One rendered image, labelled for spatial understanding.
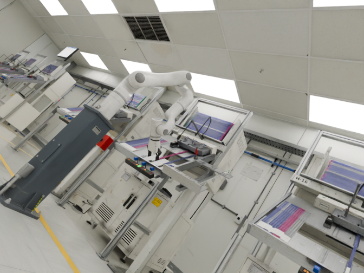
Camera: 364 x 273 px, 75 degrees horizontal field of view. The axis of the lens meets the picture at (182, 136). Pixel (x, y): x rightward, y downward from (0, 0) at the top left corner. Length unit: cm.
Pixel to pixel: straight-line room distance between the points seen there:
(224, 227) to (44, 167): 269
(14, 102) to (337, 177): 579
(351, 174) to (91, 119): 189
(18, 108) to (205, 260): 483
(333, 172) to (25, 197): 211
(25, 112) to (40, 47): 460
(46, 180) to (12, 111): 462
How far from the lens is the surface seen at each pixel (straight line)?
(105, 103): 166
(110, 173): 350
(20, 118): 627
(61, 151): 156
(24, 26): 1033
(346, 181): 216
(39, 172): 157
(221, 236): 363
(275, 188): 377
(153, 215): 213
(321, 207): 207
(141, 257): 184
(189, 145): 235
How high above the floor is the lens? 42
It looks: 19 degrees up
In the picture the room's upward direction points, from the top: 39 degrees clockwise
